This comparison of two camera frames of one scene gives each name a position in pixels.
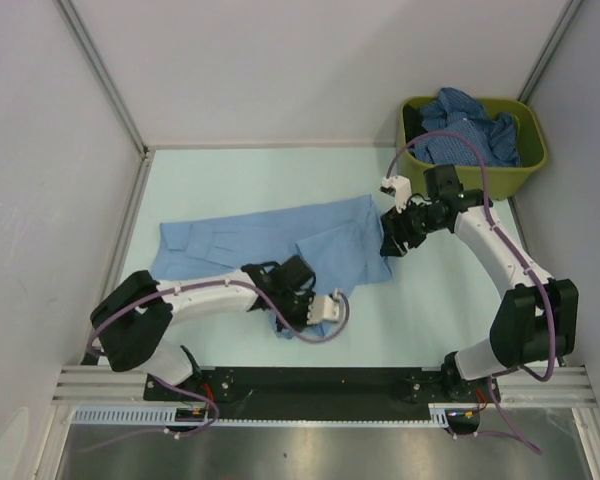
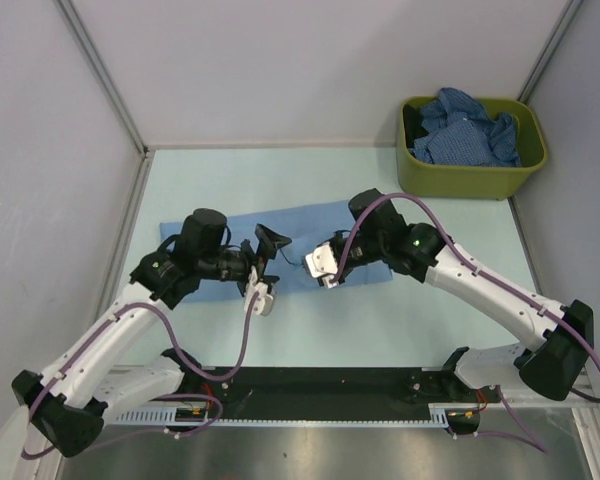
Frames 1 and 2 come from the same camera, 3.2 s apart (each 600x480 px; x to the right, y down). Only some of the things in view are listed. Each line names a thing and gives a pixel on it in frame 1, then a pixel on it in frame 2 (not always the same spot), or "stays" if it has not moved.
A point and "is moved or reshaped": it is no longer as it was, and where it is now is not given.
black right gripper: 394,223 -> 344,273
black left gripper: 301,321 -> 268,245
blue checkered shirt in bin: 453,110 stays
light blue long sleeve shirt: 341,240 is moved or reshaped
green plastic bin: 504,183 stays
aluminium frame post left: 105,71 stays
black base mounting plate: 301,392 stays
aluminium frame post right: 567,16 stays
